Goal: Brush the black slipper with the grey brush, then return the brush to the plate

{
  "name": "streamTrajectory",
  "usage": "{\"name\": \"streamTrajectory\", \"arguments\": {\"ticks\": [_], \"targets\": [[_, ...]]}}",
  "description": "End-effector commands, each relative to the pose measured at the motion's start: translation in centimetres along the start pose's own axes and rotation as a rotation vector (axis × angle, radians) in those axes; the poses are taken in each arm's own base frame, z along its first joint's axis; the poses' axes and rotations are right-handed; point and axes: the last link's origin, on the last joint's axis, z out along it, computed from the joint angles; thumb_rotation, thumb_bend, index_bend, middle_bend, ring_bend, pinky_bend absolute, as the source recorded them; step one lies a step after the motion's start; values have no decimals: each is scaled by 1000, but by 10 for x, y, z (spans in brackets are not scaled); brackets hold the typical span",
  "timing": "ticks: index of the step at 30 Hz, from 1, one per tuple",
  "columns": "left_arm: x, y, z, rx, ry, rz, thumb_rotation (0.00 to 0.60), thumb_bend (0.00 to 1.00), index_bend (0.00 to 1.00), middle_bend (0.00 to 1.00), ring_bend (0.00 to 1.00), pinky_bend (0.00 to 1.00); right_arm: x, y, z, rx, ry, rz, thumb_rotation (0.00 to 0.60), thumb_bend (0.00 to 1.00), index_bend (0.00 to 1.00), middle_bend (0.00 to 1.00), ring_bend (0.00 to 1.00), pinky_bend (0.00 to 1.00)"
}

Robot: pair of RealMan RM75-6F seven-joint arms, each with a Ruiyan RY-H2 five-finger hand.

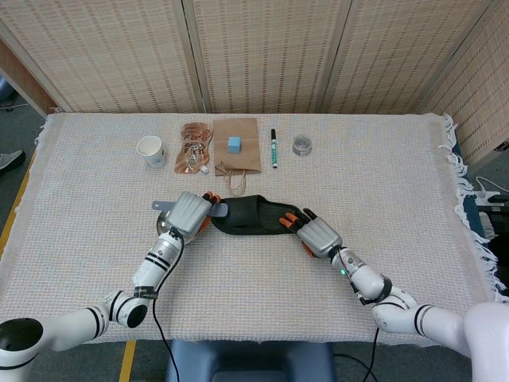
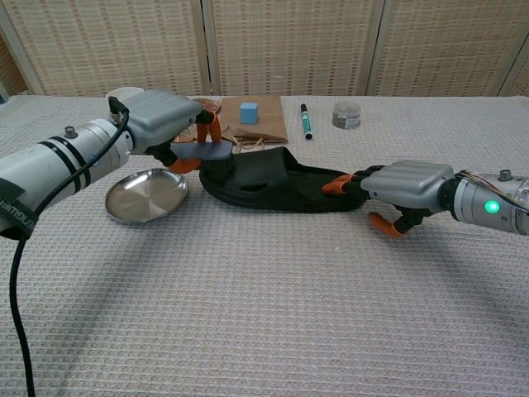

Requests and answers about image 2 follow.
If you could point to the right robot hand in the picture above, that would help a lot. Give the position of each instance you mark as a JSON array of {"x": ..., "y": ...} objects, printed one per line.
[{"x": 409, "y": 182}]

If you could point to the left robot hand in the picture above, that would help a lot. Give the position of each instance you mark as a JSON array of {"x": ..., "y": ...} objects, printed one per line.
[{"x": 161, "y": 116}]

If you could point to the black slipper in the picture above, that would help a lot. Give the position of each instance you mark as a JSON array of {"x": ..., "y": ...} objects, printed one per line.
[{"x": 281, "y": 186}]

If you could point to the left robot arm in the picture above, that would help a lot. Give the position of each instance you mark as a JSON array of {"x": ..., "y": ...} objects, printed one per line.
[{"x": 49, "y": 169}]

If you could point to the white paper cup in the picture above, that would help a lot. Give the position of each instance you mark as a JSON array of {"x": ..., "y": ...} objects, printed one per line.
[{"x": 126, "y": 93}]

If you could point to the round steel plate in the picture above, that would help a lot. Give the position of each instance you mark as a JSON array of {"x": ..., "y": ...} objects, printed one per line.
[{"x": 144, "y": 198}]

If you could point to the blue cube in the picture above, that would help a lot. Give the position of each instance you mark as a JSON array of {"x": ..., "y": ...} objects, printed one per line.
[{"x": 249, "y": 113}]

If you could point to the woven bamboo screen panel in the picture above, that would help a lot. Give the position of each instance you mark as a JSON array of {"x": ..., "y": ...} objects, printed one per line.
[
  {"x": 520, "y": 82},
  {"x": 289, "y": 45},
  {"x": 107, "y": 45},
  {"x": 446, "y": 45}
]

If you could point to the clear round plastic jar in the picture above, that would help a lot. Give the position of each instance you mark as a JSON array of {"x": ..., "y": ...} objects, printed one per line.
[{"x": 347, "y": 116}]

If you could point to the brown paper bag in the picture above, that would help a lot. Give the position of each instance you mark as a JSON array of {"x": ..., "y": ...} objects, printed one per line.
[{"x": 270, "y": 120}]

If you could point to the green marker pen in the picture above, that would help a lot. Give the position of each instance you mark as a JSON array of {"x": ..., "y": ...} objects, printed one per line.
[{"x": 307, "y": 122}]

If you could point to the woven white tablecloth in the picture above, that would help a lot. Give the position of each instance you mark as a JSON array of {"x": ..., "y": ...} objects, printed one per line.
[{"x": 264, "y": 297}]

